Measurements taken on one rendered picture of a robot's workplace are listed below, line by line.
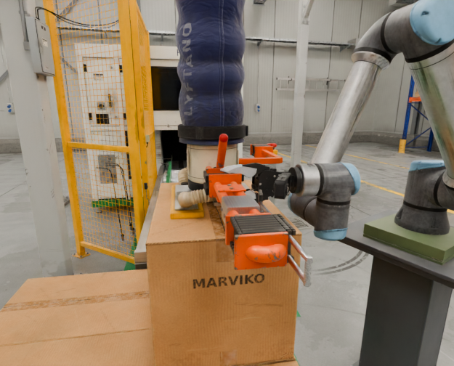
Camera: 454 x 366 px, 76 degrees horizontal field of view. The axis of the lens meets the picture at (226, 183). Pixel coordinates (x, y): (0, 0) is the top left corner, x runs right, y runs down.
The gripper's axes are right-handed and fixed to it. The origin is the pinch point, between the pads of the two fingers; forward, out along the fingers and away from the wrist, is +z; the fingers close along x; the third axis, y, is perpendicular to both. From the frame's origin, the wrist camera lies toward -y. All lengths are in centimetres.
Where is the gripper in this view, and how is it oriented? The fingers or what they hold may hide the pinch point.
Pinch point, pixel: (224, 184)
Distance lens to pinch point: 74.5
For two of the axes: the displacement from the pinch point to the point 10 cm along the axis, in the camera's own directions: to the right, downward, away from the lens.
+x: 0.1, -9.7, -2.4
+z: -9.9, 0.3, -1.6
